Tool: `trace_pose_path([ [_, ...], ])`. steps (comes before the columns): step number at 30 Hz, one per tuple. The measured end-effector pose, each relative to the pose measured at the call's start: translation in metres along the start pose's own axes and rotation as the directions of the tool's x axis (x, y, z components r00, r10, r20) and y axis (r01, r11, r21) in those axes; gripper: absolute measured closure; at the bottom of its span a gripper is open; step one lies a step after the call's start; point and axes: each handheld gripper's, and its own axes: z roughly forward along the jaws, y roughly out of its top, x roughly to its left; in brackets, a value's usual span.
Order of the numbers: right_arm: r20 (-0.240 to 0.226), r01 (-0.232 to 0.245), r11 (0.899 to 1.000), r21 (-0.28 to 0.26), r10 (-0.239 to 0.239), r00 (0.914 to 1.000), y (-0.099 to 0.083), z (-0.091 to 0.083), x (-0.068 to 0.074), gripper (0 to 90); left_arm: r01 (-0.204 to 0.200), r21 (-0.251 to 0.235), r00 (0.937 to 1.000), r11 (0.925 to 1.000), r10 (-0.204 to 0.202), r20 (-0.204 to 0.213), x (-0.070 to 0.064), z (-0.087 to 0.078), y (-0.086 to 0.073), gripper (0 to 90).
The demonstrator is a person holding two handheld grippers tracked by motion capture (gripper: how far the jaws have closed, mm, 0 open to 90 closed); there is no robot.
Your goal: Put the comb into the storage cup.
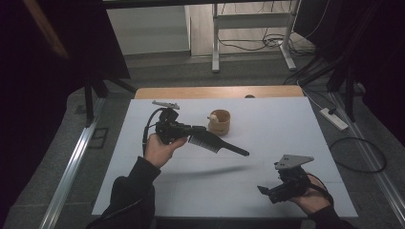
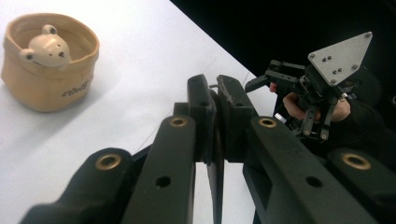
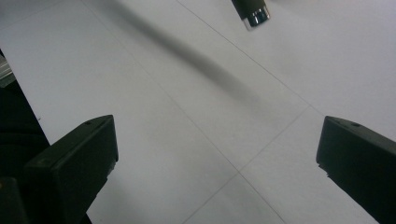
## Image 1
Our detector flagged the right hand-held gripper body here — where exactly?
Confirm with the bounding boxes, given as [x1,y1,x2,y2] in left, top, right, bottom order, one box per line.
[269,154,315,203]

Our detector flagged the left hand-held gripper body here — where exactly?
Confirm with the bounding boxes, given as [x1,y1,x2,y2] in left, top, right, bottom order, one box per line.
[151,99,195,146]

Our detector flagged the black comb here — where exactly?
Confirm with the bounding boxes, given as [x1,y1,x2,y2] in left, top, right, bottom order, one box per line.
[188,130,250,157]

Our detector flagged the person's right hand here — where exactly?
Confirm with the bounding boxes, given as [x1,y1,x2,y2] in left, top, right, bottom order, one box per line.
[289,175,332,216]

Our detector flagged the person's left hand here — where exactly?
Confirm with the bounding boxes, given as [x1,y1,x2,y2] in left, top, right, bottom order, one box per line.
[143,133,189,170]

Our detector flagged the white table mat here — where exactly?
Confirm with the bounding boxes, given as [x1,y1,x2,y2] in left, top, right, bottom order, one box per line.
[91,96,358,219]

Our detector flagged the white power strip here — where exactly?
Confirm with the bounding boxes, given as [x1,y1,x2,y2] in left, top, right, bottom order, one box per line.
[319,107,350,132]

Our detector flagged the black tripod stand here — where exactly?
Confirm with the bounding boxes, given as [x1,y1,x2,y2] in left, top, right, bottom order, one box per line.
[83,74,138,128]
[326,63,366,123]

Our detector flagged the white cabinet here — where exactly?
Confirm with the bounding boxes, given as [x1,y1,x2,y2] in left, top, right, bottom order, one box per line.
[106,6,192,56]

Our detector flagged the white metal stand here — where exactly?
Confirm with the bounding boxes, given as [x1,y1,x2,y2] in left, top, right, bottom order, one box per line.
[211,0,302,74]

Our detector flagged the black curtain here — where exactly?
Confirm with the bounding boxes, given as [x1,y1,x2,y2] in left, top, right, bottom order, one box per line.
[0,0,132,223]
[294,0,405,147]

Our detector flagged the wooden beam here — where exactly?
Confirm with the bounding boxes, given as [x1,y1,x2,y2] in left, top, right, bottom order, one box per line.
[22,0,71,60]

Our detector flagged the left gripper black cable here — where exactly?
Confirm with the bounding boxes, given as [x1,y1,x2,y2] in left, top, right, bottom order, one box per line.
[141,107,166,156]

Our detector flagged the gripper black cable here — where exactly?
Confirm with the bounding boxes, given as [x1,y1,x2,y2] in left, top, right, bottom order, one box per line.
[141,107,166,156]
[305,173,334,206]

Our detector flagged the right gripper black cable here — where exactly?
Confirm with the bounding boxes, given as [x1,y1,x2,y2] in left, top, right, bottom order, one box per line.
[305,173,334,206]

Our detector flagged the aluminium floor rail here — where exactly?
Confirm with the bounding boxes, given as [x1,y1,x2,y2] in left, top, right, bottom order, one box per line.
[39,96,108,229]
[328,92,405,223]

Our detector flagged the white power strip cable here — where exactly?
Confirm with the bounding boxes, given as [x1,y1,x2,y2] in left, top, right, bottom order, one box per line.
[297,80,326,111]

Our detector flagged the black looped cable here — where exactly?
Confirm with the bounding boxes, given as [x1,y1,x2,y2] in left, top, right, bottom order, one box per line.
[329,136,388,174]

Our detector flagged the black floor cable tangle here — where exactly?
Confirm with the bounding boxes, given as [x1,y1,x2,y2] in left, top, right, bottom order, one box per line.
[218,30,316,58]

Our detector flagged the black cable bundle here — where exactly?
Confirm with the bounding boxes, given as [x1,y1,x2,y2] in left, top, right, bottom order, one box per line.
[283,0,383,87]

